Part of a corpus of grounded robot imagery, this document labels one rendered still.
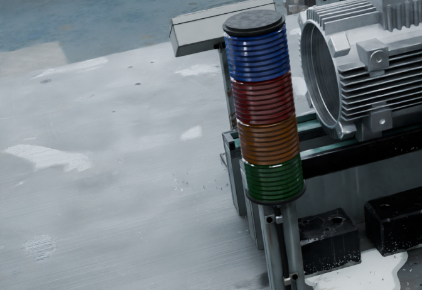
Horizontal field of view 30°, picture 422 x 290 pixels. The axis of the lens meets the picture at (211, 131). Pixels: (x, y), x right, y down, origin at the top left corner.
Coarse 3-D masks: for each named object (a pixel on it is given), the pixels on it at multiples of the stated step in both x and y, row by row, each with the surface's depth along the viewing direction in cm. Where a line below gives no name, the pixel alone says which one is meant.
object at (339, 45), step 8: (304, 16) 114; (328, 40) 105; (336, 40) 103; (344, 40) 103; (336, 48) 103; (344, 48) 103; (336, 56) 104; (352, 120) 109; (336, 128) 110; (344, 128) 108; (352, 128) 108; (344, 136) 109; (352, 136) 110
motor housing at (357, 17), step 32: (352, 0) 111; (320, 32) 117; (352, 32) 106; (384, 32) 106; (416, 32) 106; (320, 64) 120; (352, 64) 104; (416, 64) 106; (320, 96) 119; (352, 96) 104; (384, 96) 107; (416, 96) 107
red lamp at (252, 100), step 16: (272, 80) 74; (288, 80) 76; (240, 96) 76; (256, 96) 75; (272, 96) 75; (288, 96) 76; (240, 112) 77; (256, 112) 76; (272, 112) 75; (288, 112) 77
